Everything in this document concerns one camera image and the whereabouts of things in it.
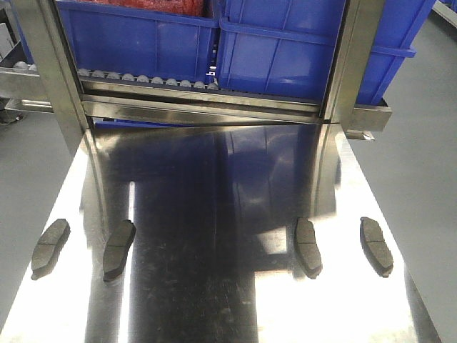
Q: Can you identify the grey brake pad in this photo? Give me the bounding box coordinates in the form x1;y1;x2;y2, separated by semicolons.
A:
31;219;71;280
294;217;323;279
103;219;136;282
360;217;393;278

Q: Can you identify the stainless steel roller rack frame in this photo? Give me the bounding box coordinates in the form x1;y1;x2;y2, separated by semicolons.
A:
1;1;392;150

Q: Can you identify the blue plastic bin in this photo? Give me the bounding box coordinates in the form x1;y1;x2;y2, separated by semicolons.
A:
56;1;220;82
216;1;434;105

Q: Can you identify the right blue plastic bin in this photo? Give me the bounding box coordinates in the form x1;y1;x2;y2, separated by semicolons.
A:
216;1;434;105

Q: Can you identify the red material in bin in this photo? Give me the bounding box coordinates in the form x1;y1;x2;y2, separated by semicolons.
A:
103;0;206;17

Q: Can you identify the left blue plastic bin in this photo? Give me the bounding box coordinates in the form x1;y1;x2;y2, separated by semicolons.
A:
56;1;220;82

